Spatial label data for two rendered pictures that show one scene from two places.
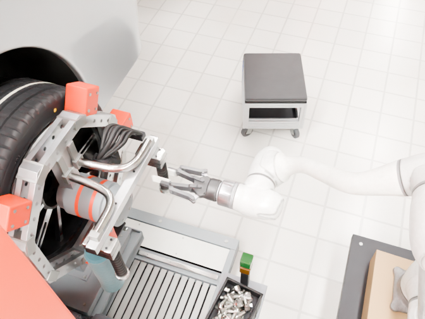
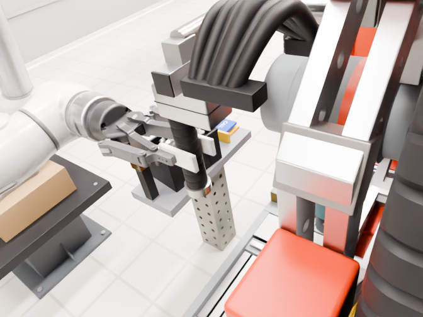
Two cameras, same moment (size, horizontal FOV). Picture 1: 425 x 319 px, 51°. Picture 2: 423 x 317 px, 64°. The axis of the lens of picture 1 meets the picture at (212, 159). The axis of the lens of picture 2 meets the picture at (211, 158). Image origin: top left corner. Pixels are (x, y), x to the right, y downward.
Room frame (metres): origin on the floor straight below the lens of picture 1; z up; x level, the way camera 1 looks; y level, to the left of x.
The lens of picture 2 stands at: (1.26, 0.36, 1.13)
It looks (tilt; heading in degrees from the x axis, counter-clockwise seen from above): 38 degrees down; 203
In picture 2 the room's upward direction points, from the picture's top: 12 degrees counter-clockwise
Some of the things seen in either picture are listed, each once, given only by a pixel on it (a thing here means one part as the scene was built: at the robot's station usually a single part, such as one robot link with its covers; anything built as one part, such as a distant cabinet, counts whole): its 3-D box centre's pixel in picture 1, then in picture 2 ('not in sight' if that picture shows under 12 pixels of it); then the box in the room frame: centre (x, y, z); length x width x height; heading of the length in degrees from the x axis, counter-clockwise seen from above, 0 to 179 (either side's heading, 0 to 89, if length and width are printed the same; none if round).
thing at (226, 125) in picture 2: not in sight; (223, 126); (0.32, 0.03, 0.47); 0.07 x 0.07 x 0.02; 69
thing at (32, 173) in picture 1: (76, 192); (393, 114); (0.82, 0.45, 0.85); 0.54 x 0.07 x 0.54; 159
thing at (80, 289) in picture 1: (74, 250); not in sight; (0.89, 0.61, 0.32); 0.40 x 0.30 x 0.28; 159
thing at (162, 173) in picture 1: (162, 175); (189, 151); (0.90, 0.17, 0.83); 0.04 x 0.04 x 0.16
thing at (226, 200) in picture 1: (227, 193); (96, 117); (0.81, -0.05, 0.83); 0.09 x 0.06 x 0.09; 159
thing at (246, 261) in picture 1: (246, 260); not in sight; (0.66, -0.10, 0.64); 0.04 x 0.04 x 0.04; 69
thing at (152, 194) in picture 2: (245, 271); (143, 171); (0.66, -0.10, 0.55); 0.03 x 0.03 x 0.21; 69
